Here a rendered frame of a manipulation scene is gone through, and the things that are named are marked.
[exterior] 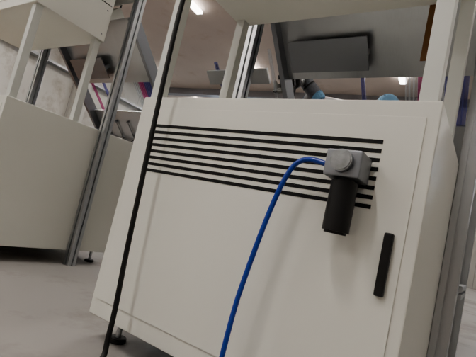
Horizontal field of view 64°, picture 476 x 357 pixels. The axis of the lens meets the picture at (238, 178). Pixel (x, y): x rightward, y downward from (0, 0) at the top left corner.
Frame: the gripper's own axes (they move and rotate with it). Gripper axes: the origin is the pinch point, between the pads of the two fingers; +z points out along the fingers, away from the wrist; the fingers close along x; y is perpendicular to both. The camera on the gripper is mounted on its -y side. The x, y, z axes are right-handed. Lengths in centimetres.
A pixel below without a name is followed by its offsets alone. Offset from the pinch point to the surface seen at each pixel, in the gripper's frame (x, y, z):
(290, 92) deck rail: 18.5, 3.9, 20.5
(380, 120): 78, 14, 99
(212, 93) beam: -633, -135, -709
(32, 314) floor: 0, -33, 134
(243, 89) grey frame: 17, 11, 52
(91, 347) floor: 24, -34, 132
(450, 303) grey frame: 90, -34, 80
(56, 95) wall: -880, -78, -379
